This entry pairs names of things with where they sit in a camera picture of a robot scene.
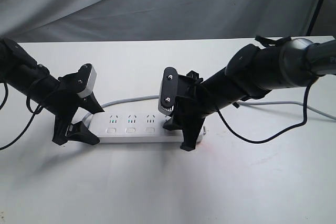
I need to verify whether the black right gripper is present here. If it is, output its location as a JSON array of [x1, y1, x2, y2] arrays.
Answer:
[[164, 70, 216, 152]]

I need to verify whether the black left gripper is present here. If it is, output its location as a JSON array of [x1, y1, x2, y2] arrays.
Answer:
[[39, 71, 104, 145]]

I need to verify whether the white five-outlet power strip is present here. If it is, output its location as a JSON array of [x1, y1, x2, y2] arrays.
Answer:
[[83, 112, 208, 145]]

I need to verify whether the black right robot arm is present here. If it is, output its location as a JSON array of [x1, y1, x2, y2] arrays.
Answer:
[[158, 36, 335, 151]]

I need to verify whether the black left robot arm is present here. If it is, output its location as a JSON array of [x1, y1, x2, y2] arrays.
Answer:
[[1, 38, 104, 145]]

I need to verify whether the grey backdrop cloth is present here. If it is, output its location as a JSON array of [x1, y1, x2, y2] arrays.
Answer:
[[1, 0, 318, 42]]

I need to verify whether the black tripod stand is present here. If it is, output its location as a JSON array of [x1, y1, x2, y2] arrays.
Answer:
[[305, 0, 324, 36]]

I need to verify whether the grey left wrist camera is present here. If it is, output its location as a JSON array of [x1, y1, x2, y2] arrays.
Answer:
[[77, 63, 97, 98]]

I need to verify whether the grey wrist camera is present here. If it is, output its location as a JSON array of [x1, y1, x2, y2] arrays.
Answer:
[[158, 67, 179, 116], [77, 63, 97, 98]]

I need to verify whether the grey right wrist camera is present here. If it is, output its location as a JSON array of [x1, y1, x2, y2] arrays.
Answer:
[[158, 67, 179, 116]]

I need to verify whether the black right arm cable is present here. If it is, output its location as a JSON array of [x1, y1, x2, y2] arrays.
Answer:
[[190, 76, 326, 145]]

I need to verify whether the grey power cable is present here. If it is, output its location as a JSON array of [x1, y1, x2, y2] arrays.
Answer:
[[83, 95, 336, 130]]

